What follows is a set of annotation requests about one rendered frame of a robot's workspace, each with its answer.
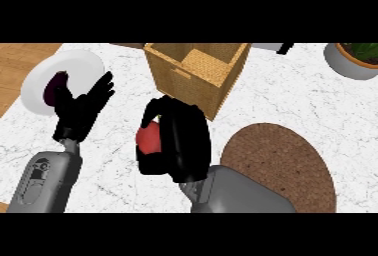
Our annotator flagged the wicker basket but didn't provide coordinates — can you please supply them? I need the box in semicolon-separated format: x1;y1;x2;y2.
142;42;253;122

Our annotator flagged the round brown cork placemat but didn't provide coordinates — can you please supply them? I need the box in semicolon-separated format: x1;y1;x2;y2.
219;122;338;214

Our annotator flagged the red bell pepper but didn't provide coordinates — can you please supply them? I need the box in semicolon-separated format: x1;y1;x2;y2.
135;115;164;156

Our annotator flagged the dark purple eggplant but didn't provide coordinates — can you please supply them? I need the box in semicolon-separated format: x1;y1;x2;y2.
43;70;71;108

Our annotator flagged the grey pot with green plant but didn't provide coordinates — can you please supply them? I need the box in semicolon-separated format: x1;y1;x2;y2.
322;42;378;81

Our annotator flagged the white plate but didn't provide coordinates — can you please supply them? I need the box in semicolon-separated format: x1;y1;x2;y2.
19;49;107;117

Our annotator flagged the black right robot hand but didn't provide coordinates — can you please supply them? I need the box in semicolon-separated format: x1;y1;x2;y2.
135;94;213;184

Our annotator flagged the grey and black object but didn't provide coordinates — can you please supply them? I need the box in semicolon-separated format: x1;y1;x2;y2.
251;42;296;55

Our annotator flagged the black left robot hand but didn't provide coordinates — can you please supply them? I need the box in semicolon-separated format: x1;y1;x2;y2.
52;70;117;143

